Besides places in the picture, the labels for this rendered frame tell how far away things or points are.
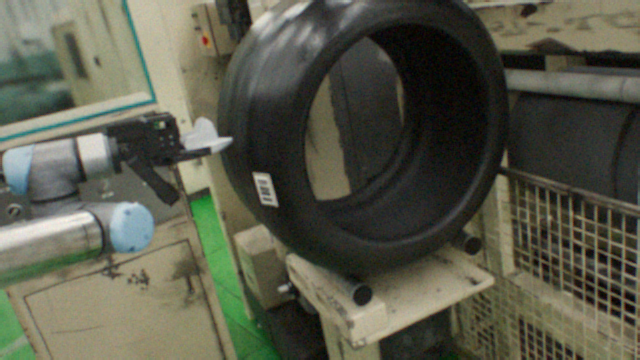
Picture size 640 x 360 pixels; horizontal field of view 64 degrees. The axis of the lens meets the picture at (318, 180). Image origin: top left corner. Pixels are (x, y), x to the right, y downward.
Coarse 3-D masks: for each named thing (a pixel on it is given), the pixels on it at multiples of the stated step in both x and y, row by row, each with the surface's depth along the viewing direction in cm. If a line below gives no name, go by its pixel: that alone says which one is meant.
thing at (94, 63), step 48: (0, 0) 128; (48, 0) 132; (96, 0) 136; (0, 48) 130; (48, 48) 134; (96, 48) 139; (0, 96) 132; (48, 96) 137; (96, 96) 142; (144, 96) 147
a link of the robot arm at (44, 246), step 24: (72, 216) 71; (96, 216) 73; (120, 216) 74; (144, 216) 77; (0, 240) 61; (24, 240) 64; (48, 240) 66; (72, 240) 69; (96, 240) 72; (120, 240) 74; (144, 240) 77; (0, 264) 60; (24, 264) 63; (48, 264) 66; (72, 264) 70; (0, 288) 62
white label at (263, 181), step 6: (258, 174) 88; (264, 174) 87; (258, 180) 88; (264, 180) 87; (270, 180) 86; (258, 186) 89; (264, 186) 88; (270, 186) 87; (264, 192) 89; (270, 192) 88; (264, 198) 90; (270, 198) 88; (270, 204) 89; (276, 204) 88
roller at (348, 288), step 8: (328, 272) 111; (336, 272) 109; (336, 280) 108; (344, 280) 105; (352, 280) 104; (360, 280) 104; (344, 288) 105; (352, 288) 102; (360, 288) 101; (368, 288) 102; (352, 296) 102; (360, 296) 101; (368, 296) 102; (360, 304) 102
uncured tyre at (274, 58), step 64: (320, 0) 87; (384, 0) 88; (448, 0) 94; (256, 64) 88; (320, 64) 85; (448, 64) 121; (256, 128) 87; (448, 128) 127; (256, 192) 91; (384, 192) 131; (448, 192) 121; (320, 256) 97; (384, 256) 100
